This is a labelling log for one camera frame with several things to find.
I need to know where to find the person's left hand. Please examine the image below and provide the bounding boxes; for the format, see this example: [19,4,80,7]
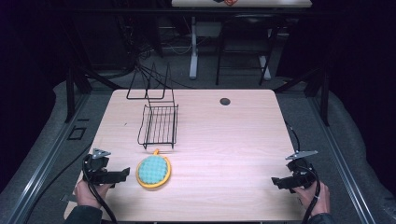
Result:
[74,179,112,210]

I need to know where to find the black chair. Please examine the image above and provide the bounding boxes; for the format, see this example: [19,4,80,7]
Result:
[215,13,278,87]

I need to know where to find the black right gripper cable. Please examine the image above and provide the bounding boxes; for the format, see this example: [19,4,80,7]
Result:
[284,120,321,224]

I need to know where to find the teal and yellow sponge pad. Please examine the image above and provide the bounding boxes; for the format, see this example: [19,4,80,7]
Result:
[135,148,173,189]

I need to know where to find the black wire rack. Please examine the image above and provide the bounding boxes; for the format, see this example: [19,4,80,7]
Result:
[126,62,179,150]

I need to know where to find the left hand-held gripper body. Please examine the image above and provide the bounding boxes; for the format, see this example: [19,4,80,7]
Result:
[81,147,117,189]

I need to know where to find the black metal frame stand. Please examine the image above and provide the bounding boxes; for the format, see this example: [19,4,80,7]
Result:
[274,64,331,127]
[64,63,125,124]

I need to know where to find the person's right hand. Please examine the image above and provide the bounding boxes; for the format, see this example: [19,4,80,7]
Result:
[292,181,331,217]

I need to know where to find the white background desk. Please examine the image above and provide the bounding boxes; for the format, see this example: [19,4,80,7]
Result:
[171,0,313,80]

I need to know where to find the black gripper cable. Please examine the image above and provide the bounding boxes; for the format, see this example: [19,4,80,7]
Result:
[284,120,321,224]
[23,143,119,224]

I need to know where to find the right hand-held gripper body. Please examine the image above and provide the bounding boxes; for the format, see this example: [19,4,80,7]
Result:
[285,150,319,190]

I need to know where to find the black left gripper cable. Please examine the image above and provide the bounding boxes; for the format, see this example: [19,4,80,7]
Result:
[23,143,119,224]

